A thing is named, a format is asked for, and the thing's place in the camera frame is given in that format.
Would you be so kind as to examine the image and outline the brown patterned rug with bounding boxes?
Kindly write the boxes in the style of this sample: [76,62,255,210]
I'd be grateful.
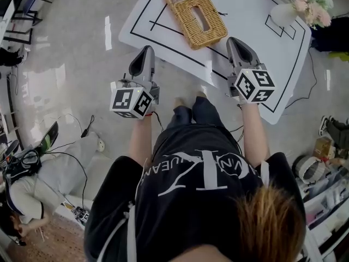
[7,213,87,262]

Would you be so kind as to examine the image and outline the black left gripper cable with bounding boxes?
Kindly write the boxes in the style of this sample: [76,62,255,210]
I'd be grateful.
[151,110,165,133]

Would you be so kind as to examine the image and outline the black floor cable with adapter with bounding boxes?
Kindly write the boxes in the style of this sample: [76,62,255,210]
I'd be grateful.
[43,112,95,156]

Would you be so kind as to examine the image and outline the person's left forearm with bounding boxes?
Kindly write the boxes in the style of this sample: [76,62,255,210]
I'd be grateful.
[127,115,165,172]

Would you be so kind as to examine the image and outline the black backpack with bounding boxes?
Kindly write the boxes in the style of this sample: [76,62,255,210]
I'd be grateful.
[3,148,42,176]

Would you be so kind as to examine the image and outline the wicker box with slotted lid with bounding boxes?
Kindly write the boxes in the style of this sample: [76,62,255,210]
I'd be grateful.
[159,0,228,51]

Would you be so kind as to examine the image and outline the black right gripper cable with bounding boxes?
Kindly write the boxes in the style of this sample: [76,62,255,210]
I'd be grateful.
[228,124,245,148]

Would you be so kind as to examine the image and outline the white vase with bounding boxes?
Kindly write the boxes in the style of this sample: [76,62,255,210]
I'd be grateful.
[269,3,298,27]

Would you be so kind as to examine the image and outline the brown cardboard box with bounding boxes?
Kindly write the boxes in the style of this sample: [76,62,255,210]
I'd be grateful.
[311,136,335,158]

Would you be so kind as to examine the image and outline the white woven basket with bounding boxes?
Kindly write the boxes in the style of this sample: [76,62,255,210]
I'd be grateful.
[292,155,327,186]

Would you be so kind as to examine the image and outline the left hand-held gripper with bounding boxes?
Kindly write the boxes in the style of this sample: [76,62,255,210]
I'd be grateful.
[110,45,160,120]

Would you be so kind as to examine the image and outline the person's right forearm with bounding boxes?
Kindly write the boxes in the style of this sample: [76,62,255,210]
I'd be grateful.
[240,102,272,161]

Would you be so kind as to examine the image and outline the long black floor cable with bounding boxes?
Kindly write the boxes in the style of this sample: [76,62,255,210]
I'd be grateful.
[283,45,319,109]

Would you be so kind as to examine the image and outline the person's dark trousers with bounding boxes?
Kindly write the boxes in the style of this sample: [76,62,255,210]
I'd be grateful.
[165,96,227,136]

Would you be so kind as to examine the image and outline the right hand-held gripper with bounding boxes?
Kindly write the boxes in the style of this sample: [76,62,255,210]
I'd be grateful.
[226,37,276,104]

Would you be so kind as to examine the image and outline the black metal chair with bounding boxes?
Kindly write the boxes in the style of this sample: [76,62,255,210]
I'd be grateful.
[2,0,53,46]

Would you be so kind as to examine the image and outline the black bag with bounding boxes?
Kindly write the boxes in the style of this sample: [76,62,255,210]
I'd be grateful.
[310,15,349,53]

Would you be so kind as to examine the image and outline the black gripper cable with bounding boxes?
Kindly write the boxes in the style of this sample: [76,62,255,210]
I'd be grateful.
[151,110,165,133]
[228,124,245,148]

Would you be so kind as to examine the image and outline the yellow-green cloth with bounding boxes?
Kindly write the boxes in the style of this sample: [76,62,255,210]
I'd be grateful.
[328,51,349,63]

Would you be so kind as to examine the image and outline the person's black printed t-shirt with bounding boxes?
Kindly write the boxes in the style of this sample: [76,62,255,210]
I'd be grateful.
[84,123,306,262]

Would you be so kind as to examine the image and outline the black laptop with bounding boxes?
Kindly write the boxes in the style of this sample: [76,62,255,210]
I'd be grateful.
[39,121,59,154]

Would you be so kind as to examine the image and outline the white storage shelf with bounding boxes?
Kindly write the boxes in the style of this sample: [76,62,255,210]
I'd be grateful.
[296,165,349,262]

